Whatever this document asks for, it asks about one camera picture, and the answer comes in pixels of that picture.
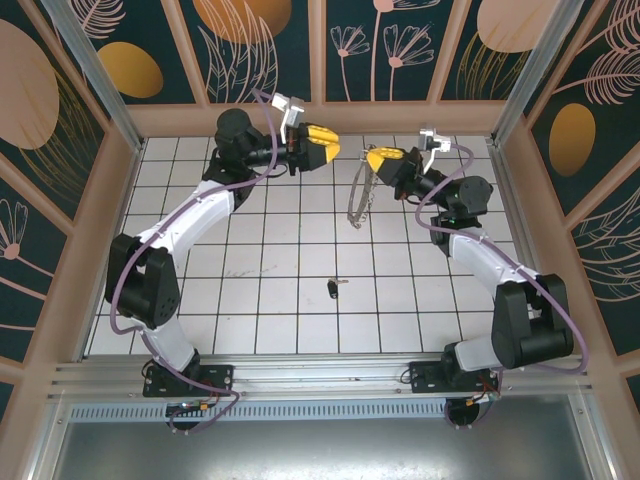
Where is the aluminium table edge strip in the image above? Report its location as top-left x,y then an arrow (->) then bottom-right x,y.
487,137 -> 539,284

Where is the grey metal sheet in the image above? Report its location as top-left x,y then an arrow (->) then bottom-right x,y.
49,421 -> 601,480

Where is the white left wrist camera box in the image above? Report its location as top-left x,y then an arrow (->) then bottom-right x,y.
271,92 -> 308,127

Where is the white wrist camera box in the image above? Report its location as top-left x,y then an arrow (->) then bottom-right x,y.
271,92 -> 308,127
418,123 -> 454,154

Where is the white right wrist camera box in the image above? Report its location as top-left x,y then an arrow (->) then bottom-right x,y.
418,123 -> 454,154

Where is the aluminium corner post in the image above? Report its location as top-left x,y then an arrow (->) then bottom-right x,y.
39,0 -> 147,154
489,0 -> 574,147

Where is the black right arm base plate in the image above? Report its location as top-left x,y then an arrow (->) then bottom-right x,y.
407,357 -> 501,397

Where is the small connector board with wires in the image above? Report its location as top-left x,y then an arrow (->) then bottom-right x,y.
166,399 -> 214,418
464,388 -> 502,407

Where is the black round cable grommet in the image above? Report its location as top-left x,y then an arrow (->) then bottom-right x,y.
167,414 -> 201,433
443,399 -> 484,430

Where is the aluminium mounting rail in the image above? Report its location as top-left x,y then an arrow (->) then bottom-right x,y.
47,352 -> 596,402

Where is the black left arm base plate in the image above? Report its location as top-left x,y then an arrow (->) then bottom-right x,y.
143,363 -> 236,399

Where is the perforated grey cable tray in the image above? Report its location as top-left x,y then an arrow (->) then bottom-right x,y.
67,403 -> 584,424

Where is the aluminium frame upright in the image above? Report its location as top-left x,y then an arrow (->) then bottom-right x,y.
27,399 -> 71,480
569,384 -> 619,480

